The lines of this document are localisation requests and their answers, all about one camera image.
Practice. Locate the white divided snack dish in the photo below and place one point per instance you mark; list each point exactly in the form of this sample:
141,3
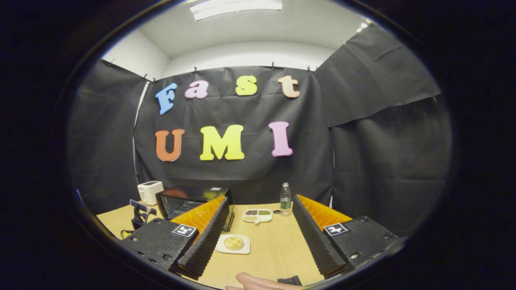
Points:
258,215

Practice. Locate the ceiling light panel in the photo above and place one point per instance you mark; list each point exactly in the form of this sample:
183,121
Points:
236,8
362,27

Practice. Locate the white toaster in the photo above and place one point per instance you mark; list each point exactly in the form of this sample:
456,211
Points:
150,192

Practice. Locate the black backdrop cloth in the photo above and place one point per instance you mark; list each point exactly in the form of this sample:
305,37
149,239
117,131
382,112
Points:
242,173

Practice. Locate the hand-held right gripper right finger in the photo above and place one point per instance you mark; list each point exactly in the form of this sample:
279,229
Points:
312,237

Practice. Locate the round bread bun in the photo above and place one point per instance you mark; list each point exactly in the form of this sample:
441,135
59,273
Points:
234,243

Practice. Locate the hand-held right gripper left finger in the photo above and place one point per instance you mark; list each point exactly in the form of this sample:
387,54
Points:
206,237

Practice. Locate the clear plastic water bottle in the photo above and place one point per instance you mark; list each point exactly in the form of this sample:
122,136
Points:
285,201

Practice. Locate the white square plate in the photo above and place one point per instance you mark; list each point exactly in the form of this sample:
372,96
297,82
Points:
221,246

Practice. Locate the black electric oven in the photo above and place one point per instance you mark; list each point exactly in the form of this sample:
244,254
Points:
181,201

